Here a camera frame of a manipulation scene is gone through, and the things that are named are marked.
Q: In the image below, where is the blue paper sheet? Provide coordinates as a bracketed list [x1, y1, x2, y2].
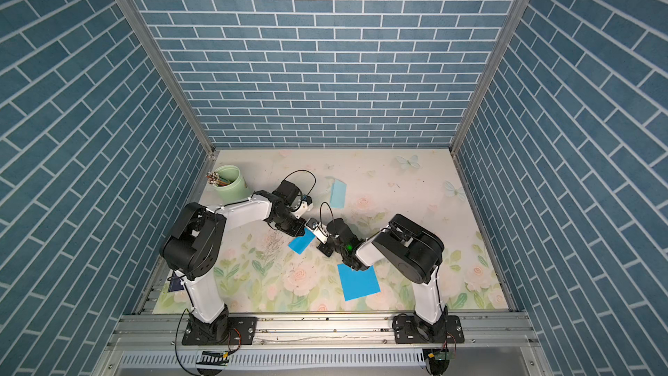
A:
[288, 228, 316, 255]
[337, 264, 381, 301]

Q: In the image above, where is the light blue square paper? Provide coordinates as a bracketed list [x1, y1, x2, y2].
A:
[329, 179, 347, 209]

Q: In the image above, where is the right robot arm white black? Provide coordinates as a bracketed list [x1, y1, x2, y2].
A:
[306, 214, 447, 343]

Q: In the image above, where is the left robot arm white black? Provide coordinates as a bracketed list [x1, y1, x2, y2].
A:
[160, 179, 313, 343]

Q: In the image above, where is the green pencil cup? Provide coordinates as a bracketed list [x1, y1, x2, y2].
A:
[211, 165, 252, 205]

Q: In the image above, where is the dark blue notebook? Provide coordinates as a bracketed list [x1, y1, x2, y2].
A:
[167, 275, 184, 292]

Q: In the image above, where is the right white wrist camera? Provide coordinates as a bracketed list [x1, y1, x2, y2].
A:
[305, 218, 329, 245]

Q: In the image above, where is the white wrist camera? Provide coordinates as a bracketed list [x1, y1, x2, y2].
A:
[294, 196, 313, 219]
[305, 218, 329, 245]

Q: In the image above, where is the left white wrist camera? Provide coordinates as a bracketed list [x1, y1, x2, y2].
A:
[294, 196, 313, 219]

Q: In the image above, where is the left camera black cable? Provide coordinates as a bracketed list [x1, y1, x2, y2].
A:
[281, 169, 318, 198]

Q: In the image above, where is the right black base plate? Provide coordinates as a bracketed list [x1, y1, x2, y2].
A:
[391, 313, 466, 345]

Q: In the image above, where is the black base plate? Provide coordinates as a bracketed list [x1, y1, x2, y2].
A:
[391, 313, 466, 345]
[182, 314, 259, 347]

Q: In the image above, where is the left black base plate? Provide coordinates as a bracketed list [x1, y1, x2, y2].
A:
[182, 314, 259, 347]

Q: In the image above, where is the aluminium mounting rail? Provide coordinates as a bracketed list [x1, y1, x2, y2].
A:
[106, 311, 539, 351]

